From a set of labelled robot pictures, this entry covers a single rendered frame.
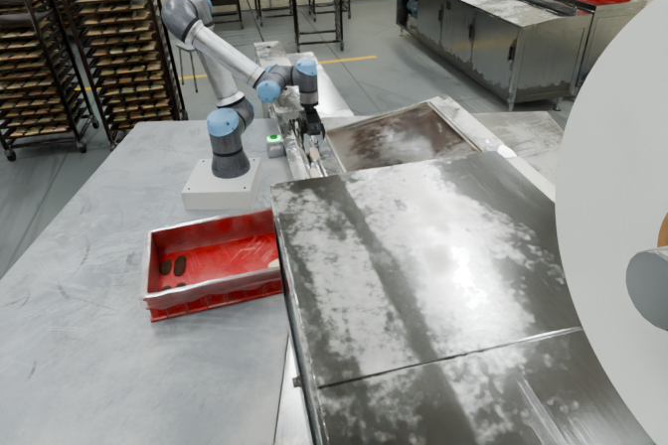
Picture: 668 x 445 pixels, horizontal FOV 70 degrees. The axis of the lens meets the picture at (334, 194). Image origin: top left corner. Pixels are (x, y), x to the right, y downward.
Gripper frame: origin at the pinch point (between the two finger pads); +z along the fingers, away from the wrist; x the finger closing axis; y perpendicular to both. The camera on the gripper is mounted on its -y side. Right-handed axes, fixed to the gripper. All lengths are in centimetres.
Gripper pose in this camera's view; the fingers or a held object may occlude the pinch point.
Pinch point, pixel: (313, 150)
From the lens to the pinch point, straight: 189.9
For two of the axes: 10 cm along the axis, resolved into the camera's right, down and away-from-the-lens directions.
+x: -9.7, 1.6, -1.6
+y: -2.2, -5.3, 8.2
